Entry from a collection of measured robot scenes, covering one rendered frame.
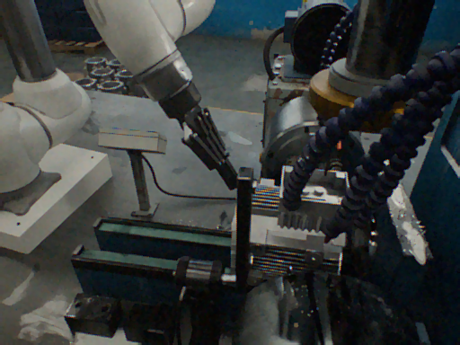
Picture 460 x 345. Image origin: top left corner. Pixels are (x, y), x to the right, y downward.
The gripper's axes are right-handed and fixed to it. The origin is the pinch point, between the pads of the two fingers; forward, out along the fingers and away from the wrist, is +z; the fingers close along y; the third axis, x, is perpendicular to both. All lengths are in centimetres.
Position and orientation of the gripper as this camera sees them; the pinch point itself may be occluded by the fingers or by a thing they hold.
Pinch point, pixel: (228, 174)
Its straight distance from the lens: 71.3
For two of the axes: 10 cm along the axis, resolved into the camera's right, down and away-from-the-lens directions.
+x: -8.5, 3.2, 4.1
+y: 1.7, -5.7, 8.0
